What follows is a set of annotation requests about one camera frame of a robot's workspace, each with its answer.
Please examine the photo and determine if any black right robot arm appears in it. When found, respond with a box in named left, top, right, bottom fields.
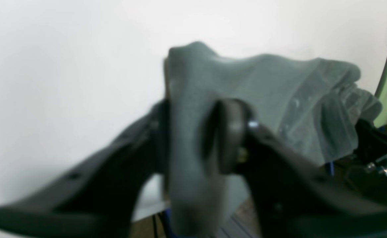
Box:
left=334, top=119, right=387, bottom=205

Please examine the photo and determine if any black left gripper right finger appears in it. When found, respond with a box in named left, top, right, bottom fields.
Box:
left=212, top=99, right=387, bottom=238

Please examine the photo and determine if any dark grey t-shirt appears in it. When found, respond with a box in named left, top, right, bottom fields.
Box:
left=166, top=42, right=382, bottom=236

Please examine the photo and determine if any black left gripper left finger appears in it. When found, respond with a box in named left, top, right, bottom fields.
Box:
left=0, top=99, right=170, bottom=238

